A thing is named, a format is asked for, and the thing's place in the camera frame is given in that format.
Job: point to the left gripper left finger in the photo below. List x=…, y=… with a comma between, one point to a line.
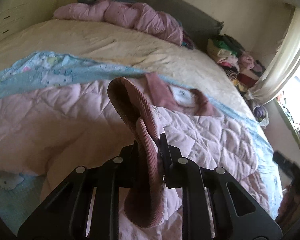
x=85, y=205

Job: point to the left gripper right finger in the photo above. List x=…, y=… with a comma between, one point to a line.
x=215, y=205

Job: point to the pink quilted jacket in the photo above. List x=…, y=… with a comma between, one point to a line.
x=46, y=133

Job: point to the floral bag of clothes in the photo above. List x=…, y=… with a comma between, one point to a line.
x=261, y=115

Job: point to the pile of folded clothes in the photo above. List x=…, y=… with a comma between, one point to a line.
x=239, y=66

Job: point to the colourful clothes by headboard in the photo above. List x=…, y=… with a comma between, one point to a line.
x=187, y=42

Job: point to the light blue cartoon blanket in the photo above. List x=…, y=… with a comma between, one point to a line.
x=49, y=69

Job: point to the cream curtain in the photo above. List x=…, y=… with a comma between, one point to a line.
x=283, y=66

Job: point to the beige bed sheet mattress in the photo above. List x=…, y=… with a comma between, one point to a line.
x=105, y=42

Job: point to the dark grey headboard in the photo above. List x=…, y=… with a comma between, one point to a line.
x=198, y=25

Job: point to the pink quilted comforter at headboard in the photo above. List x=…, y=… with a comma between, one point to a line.
x=137, y=16

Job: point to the cream wardrobe with drawers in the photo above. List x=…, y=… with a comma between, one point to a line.
x=16, y=15

